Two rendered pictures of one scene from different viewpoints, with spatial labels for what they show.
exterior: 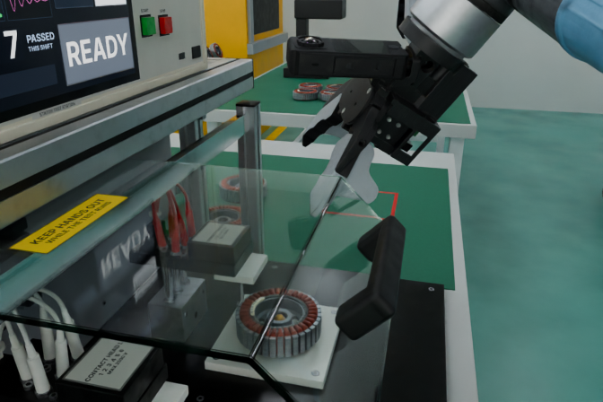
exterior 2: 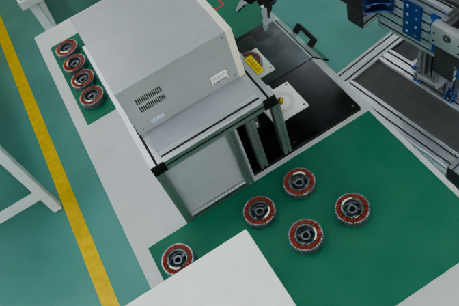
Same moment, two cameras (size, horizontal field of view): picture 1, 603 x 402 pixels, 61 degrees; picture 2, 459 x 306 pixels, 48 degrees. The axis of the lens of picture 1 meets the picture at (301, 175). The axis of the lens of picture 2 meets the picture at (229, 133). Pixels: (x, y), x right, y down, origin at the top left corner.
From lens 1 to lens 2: 156 cm
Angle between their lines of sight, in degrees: 37
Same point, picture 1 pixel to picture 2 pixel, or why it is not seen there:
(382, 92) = not seen: outside the picture
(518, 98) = not seen: outside the picture
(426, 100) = not seen: outside the picture
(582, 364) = (291, 0)
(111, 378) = not seen: hidden behind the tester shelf
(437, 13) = not seen: outside the picture
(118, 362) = not seen: hidden behind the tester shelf
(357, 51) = not seen: outside the picture
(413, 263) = (251, 17)
